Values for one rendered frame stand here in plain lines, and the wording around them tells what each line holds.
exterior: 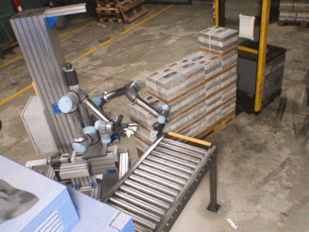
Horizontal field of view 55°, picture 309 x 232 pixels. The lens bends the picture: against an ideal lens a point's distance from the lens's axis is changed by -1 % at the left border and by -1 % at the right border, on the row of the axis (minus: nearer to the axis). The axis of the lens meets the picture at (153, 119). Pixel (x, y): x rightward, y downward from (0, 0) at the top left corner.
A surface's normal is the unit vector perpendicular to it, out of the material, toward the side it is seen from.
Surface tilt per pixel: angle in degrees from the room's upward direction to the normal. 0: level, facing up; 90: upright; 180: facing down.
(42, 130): 90
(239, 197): 0
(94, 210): 0
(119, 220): 0
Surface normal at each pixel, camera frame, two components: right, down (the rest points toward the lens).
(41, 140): 0.06, 0.56
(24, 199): -0.04, -0.84
